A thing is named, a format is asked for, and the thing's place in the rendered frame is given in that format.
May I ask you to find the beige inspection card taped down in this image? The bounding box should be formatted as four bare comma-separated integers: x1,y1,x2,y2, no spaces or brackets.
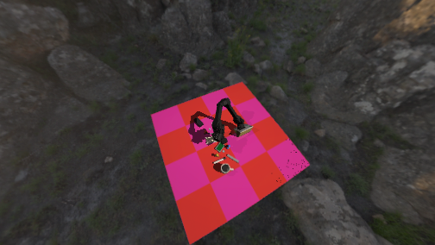
206,136,216,144

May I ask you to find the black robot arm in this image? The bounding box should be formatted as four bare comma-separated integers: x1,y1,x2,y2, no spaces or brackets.
211,97,245,142

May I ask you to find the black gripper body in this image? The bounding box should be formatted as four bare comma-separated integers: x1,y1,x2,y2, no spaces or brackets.
221,133,228,145

